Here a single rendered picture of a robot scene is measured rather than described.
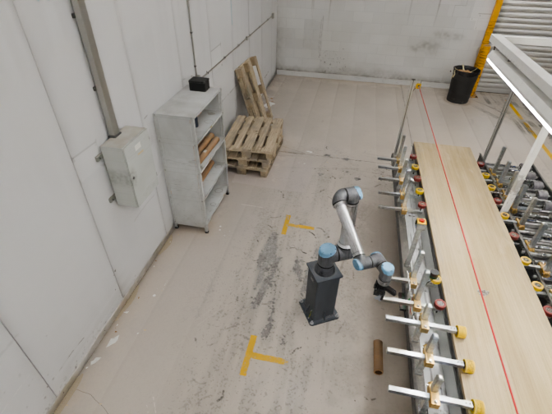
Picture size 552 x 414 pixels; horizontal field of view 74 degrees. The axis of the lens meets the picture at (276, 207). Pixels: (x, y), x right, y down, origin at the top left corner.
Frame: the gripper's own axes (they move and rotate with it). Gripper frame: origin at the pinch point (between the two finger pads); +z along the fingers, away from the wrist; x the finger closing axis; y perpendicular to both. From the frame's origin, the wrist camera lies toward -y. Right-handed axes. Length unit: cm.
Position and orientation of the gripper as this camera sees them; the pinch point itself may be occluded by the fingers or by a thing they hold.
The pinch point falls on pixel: (380, 300)
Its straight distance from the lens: 300.5
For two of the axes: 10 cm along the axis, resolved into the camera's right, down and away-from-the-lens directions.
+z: -0.4, 7.9, 6.1
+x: -2.1, 6.0, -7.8
